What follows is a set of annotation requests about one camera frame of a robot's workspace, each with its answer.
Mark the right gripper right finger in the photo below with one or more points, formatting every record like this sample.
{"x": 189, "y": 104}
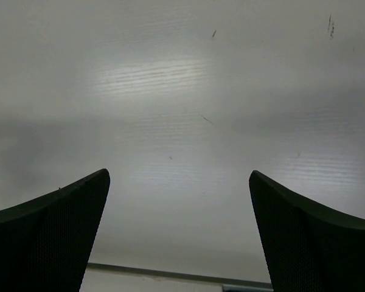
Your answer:
{"x": 307, "y": 245}

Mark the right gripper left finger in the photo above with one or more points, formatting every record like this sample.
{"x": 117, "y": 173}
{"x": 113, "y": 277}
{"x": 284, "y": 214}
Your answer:
{"x": 45, "y": 243}

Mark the aluminium table edge rail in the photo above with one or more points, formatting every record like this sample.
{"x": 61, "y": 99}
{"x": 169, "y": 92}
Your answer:
{"x": 180, "y": 276}

